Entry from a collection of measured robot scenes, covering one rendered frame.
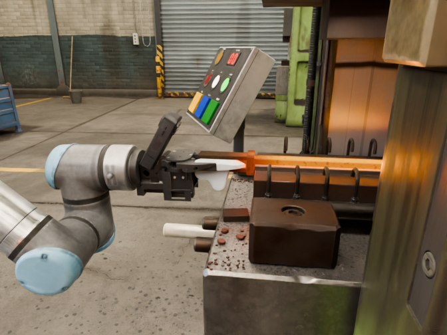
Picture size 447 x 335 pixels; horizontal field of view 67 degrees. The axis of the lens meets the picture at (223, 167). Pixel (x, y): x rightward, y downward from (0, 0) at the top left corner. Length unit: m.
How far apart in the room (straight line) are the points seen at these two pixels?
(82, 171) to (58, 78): 9.23
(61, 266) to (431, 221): 0.51
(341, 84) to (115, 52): 8.56
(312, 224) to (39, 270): 0.42
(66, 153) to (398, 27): 0.57
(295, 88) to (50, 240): 5.01
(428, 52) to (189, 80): 8.45
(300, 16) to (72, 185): 4.97
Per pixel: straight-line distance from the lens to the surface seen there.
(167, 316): 1.76
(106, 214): 0.73
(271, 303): 0.49
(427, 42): 0.28
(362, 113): 0.82
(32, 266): 0.62
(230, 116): 1.01
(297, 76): 5.45
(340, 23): 0.56
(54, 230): 0.63
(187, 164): 0.59
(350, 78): 0.80
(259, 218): 0.46
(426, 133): 0.30
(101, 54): 9.33
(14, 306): 2.06
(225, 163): 0.60
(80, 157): 0.68
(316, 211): 0.49
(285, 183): 0.56
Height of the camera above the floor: 1.20
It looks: 20 degrees down
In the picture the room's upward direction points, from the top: straight up
